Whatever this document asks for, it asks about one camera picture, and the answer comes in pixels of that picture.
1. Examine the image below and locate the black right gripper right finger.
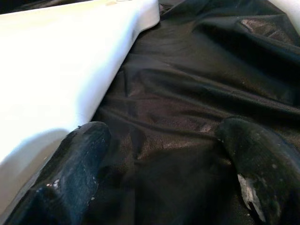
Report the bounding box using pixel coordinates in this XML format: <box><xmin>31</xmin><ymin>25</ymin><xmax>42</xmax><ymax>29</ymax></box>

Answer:
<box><xmin>215</xmin><ymin>116</ymin><xmax>300</xmax><ymax>225</ymax></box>

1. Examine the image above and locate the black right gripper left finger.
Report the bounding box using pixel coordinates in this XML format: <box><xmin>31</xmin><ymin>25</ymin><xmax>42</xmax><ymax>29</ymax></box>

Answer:
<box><xmin>3</xmin><ymin>121</ymin><xmax>112</xmax><ymax>225</ymax></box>

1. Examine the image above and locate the white plastic children table top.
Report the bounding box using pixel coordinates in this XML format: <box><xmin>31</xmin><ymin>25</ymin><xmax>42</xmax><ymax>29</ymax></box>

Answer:
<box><xmin>0</xmin><ymin>0</ymin><xmax>161</xmax><ymax>222</ymax></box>

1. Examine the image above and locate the black shiny table cloth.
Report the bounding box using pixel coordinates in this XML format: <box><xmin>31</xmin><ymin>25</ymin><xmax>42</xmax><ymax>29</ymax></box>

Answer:
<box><xmin>0</xmin><ymin>0</ymin><xmax>300</xmax><ymax>225</ymax></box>

